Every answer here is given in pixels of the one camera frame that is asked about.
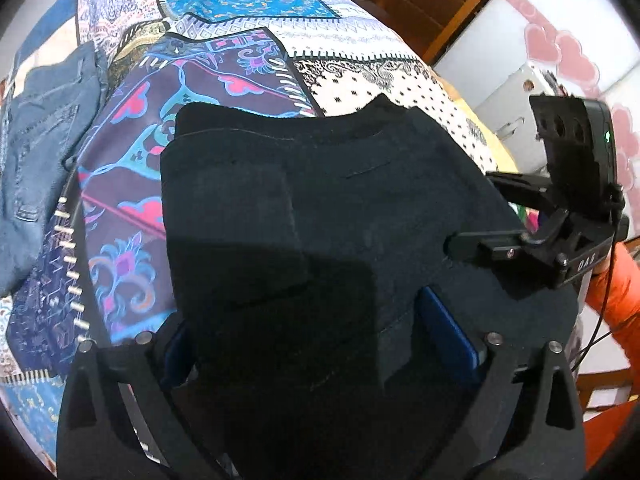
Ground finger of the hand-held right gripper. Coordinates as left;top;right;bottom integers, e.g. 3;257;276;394
445;210;569;266
485;170;557;211

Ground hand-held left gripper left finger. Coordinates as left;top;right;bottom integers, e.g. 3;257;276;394
57;322;226;480

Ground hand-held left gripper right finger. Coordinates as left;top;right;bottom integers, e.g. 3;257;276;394
417;286;586;480

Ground black pants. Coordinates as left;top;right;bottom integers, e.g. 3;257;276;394
160;92;581;480

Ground yellow bed sheet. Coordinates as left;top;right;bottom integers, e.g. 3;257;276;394
440;77;518;176

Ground pink heart printed curtain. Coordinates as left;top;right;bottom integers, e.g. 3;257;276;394
432;0;640;241

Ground person's orange garment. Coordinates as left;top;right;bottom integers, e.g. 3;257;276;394
582;400;637;471

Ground wooden door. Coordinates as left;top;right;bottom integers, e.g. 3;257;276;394
377;0;521;66

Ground blue jeans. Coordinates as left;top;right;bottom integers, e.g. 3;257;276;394
0;42;108;296

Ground printed patchwork blanket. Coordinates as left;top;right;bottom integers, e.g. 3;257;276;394
0;0;496;466

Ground black cable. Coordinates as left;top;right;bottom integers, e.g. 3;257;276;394
570;185;626;376

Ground wooden bed frame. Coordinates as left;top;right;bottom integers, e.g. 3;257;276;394
575;369;632;411

